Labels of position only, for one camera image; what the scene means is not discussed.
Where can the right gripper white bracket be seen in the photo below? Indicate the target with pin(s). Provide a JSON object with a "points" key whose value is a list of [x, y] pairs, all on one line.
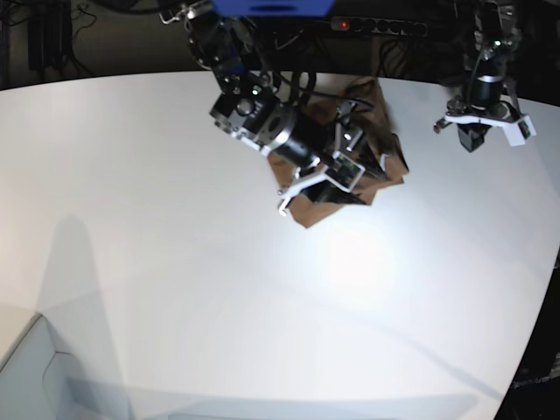
{"points": [[332, 175]]}

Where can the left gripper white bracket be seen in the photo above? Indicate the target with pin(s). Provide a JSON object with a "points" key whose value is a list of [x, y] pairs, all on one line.
{"points": [[474, 123]]}

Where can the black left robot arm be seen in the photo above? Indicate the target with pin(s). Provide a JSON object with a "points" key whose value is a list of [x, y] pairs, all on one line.
{"points": [[487, 98]]}

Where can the brown t-shirt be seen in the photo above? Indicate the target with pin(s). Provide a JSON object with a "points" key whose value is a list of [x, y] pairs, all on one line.
{"points": [[376, 144]]}

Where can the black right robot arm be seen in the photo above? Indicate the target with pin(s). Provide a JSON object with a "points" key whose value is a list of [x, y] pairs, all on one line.
{"points": [[251, 89]]}

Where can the white bin at table corner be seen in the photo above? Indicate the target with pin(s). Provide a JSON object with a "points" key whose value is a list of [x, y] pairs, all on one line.
{"points": [[40, 381]]}

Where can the blue box at table edge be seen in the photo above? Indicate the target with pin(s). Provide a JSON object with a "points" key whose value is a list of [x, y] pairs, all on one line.
{"points": [[272, 8]]}

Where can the white power strip red switch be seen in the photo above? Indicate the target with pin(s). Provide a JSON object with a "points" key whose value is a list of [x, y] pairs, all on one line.
{"points": [[379, 26]]}

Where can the black equipment on floor left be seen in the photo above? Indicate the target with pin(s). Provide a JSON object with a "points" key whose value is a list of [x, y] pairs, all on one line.
{"points": [[49, 35]]}

